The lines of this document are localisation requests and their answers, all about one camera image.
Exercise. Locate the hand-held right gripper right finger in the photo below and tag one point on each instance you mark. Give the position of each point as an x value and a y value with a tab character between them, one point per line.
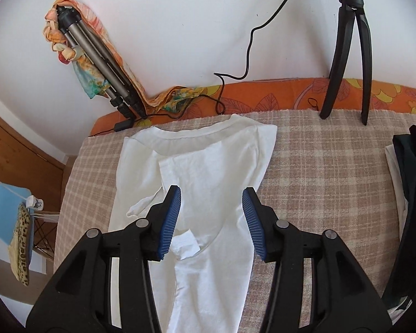
251	215

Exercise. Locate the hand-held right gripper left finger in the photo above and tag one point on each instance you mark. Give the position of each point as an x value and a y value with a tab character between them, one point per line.
171	215

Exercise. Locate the beige checkered blanket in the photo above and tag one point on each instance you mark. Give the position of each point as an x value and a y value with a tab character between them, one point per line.
326	180

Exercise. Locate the orange floral bed sheet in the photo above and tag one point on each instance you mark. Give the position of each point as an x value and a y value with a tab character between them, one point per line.
263	93

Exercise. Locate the white plug adapter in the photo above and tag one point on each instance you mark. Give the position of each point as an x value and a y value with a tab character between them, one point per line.
33	202

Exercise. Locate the white folded garment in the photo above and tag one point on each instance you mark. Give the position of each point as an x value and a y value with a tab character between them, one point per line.
395	177

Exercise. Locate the leopard print cloth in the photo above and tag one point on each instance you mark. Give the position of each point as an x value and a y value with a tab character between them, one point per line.
20	246

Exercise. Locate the colourful patterned scarf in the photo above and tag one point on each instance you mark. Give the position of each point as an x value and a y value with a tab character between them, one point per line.
90	79

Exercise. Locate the wooden door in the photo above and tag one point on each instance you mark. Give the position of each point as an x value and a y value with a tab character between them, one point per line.
20	156

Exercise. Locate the blue chair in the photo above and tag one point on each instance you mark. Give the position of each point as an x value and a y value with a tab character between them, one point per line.
0	208

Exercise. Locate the folded grey tripod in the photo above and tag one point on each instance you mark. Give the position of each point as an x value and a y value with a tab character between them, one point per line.
100	55

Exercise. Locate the black mini tripod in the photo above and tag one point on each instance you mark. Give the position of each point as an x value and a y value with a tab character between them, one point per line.
336	59

